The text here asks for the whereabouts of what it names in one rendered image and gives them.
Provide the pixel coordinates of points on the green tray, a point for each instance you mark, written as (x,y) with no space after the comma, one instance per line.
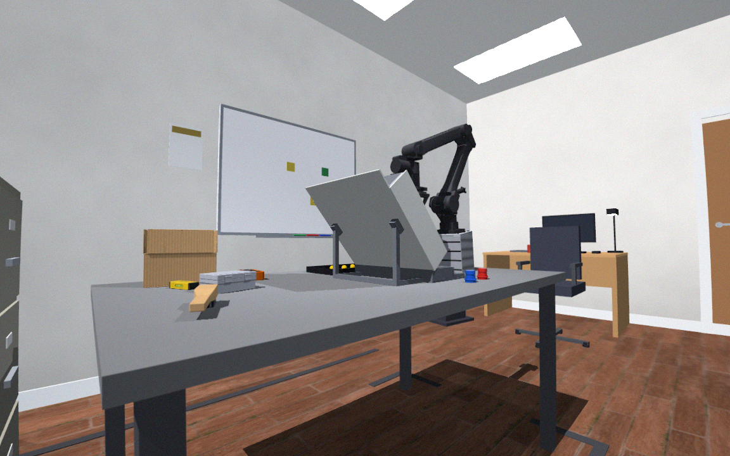
(325,269)

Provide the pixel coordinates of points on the yellow spirit level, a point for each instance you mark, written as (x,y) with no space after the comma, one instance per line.
(187,285)

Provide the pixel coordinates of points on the open brown cardboard box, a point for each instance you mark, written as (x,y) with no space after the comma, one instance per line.
(176,254)

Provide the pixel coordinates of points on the orange digital multimeter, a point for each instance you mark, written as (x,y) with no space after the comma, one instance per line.
(260,274)

